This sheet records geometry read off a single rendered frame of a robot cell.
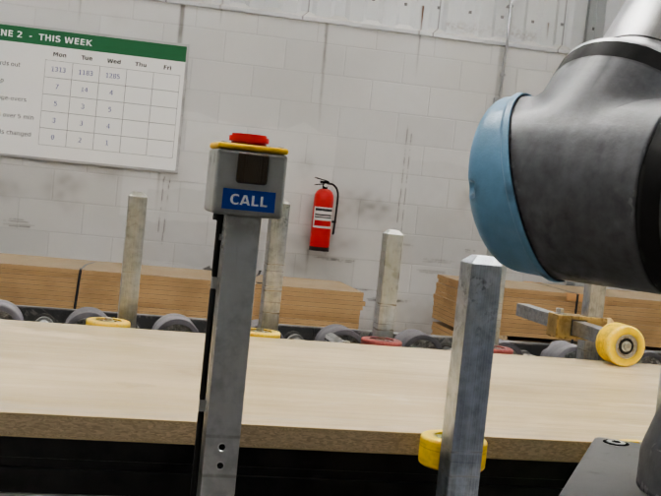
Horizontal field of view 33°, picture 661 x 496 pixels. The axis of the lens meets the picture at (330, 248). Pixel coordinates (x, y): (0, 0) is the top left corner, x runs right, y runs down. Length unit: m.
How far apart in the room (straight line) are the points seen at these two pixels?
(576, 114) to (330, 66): 7.82
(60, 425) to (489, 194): 0.75
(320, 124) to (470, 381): 7.29
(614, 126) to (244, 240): 0.54
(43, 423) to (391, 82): 7.38
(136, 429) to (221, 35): 7.16
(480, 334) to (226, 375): 0.27
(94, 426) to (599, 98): 0.81
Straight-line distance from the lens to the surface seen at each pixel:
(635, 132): 0.66
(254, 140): 1.12
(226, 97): 8.36
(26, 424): 1.33
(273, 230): 2.24
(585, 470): 0.68
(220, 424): 1.15
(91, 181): 8.32
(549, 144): 0.68
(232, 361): 1.14
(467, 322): 1.19
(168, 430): 1.34
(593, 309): 2.47
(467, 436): 1.21
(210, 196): 1.11
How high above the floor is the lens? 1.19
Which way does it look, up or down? 3 degrees down
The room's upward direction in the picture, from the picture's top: 6 degrees clockwise
